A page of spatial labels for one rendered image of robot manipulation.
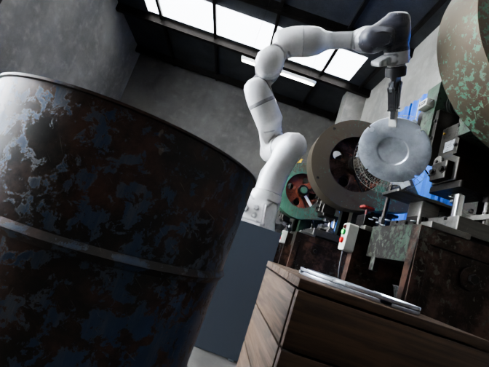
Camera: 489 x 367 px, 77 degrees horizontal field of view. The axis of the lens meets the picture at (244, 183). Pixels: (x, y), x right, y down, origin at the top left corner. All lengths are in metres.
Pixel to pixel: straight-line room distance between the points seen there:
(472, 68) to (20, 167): 1.19
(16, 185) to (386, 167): 1.35
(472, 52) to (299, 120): 7.58
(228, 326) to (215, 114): 7.58
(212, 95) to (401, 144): 7.52
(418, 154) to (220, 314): 0.99
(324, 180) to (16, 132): 2.52
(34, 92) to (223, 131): 7.94
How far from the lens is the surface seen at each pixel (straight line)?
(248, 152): 8.16
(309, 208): 4.50
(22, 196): 0.39
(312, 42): 1.25
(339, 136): 2.90
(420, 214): 1.45
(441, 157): 1.64
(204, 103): 8.59
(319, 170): 2.76
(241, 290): 1.13
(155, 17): 7.69
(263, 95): 1.21
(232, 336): 1.16
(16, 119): 0.42
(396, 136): 1.43
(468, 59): 1.26
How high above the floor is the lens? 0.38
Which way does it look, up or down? 10 degrees up
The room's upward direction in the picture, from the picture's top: 19 degrees clockwise
